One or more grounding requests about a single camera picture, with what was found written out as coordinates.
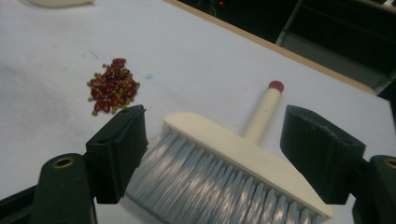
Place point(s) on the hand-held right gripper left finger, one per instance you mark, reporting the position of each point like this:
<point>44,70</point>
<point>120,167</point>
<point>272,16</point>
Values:
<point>116,152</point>

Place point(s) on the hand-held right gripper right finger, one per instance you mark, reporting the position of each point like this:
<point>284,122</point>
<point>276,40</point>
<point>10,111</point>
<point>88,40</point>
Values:
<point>320,155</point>

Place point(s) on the pile of red beans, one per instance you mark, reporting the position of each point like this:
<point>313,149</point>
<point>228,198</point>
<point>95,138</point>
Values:
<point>113,87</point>

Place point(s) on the cream brush with grey bristles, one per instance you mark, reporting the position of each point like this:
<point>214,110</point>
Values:
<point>249,152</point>

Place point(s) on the cream plastic dustpan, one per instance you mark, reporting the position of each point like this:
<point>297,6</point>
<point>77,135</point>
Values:
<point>59,2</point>

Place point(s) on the white metal desk frame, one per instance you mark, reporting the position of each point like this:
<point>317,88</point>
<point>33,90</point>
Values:
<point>327,59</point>

